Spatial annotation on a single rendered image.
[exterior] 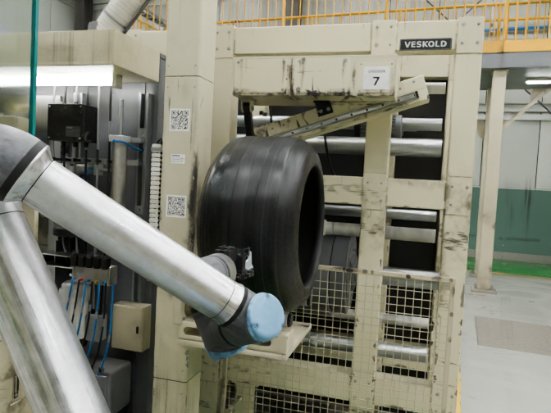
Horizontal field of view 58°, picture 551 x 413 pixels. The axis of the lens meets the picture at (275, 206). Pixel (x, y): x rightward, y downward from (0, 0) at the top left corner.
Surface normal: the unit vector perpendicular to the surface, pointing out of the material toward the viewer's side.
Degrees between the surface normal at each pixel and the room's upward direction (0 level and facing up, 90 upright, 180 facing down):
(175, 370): 90
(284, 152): 40
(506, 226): 90
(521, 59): 90
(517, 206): 90
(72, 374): 63
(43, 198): 107
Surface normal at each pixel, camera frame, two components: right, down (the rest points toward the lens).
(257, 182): -0.22, -0.44
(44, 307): 0.73, -0.38
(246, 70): -0.28, 0.04
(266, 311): 0.64, -0.28
